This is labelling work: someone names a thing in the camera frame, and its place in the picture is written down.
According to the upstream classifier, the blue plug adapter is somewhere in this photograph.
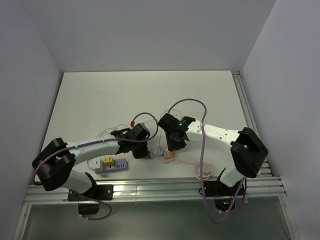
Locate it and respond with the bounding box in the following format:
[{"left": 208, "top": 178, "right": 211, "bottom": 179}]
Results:
[{"left": 156, "top": 146, "right": 164, "bottom": 158}]

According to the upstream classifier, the purple power strip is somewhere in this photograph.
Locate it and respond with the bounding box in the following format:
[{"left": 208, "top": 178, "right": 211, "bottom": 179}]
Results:
[{"left": 93, "top": 158, "right": 129, "bottom": 175}]

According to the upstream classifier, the yellow plug adapter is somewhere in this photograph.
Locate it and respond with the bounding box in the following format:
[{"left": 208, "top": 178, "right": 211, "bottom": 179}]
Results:
[{"left": 103, "top": 156, "right": 115, "bottom": 166}]

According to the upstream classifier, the white plug adapter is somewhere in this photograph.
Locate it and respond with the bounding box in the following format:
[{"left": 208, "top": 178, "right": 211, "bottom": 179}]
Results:
[{"left": 90, "top": 157, "right": 104, "bottom": 173}]

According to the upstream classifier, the brown pink plug adapter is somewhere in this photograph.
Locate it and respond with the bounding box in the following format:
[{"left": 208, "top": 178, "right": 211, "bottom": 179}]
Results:
[{"left": 161, "top": 143, "right": 169, "bottom": 152}]

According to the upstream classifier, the round pink power socket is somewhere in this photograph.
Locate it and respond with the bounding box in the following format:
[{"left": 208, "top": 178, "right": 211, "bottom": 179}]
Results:
[{"left": 156, "top": 143, "right": 178, "bottom": 164}]

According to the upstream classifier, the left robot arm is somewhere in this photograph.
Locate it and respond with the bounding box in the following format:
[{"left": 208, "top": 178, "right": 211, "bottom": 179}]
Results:
[{"left": 31, "top": 123, "right": 150, "bottom": 200}]

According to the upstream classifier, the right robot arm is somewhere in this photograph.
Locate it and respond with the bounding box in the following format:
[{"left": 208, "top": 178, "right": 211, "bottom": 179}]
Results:
[{"left": 158, "top": 113, "right": 269, "bottom": 195}]

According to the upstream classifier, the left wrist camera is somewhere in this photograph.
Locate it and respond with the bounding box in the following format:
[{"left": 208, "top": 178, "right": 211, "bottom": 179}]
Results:
[{"left": 130, "top": 120, "right": 147, "bottom": 130}]

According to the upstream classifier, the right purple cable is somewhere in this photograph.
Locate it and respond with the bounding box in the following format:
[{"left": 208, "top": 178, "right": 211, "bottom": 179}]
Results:
[{"left": 167, "top": 98, "right": 248, "bottom": 224}]

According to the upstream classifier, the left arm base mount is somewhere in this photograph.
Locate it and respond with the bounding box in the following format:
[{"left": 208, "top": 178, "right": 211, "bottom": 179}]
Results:
[{"left": 67, "top": 184, "right": 114, "bottom": 221}]

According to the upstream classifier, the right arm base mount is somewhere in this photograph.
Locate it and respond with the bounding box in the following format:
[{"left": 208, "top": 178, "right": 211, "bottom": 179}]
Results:
[{"left": 198, "top": 176, "right": 247, "bottom": 222}]

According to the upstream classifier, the aluminium side rail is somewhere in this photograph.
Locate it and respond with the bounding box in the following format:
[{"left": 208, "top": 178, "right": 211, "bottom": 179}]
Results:
[{"left": 231, "top": 71, "right": 273, "bottom": 177}]

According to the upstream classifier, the aluminium front rail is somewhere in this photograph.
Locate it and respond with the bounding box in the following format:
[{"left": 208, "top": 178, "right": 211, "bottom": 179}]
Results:
[{"left": 22, "top": 176, "right": 286, "bottom": 206}]

